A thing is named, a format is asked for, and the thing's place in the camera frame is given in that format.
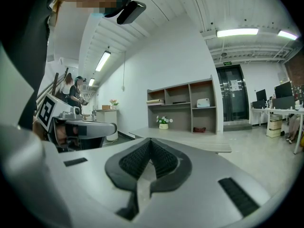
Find person's left forearm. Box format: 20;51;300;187
32;116;50;142

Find small black monitor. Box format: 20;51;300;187
256;88;268;102

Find black white striped shirt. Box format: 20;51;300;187
0;0;57;131

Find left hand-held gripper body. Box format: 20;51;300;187
37;92;83;148

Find large black monitor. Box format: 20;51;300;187
274;80;295;99

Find grey door ramp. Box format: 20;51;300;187
222;122;253;133

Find tan cardboard box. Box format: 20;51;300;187
268;119;283;130

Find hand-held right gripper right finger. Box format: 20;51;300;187
138;138;273;228

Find potted white flowers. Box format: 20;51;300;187
156;114;174;131

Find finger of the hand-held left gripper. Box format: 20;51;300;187
53;117;118;150

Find white office desk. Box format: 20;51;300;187
249;107;304;155

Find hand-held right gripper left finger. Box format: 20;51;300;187
1;124;152;228

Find person's left hand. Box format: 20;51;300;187
56;124;81;148

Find white cylindrical pedestal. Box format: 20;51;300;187
94;108;120;143

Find grey wooden shelf unit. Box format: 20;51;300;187
146;74;219;135

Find black double door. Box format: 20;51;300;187
215;64;250;126

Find black head camera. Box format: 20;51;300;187
116;0;147;25

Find brown wooden staircase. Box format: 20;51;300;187
35;66;70;109

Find white storage box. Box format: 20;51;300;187
266;127;283;138

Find stacked flat books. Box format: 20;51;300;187
146;99;166;106

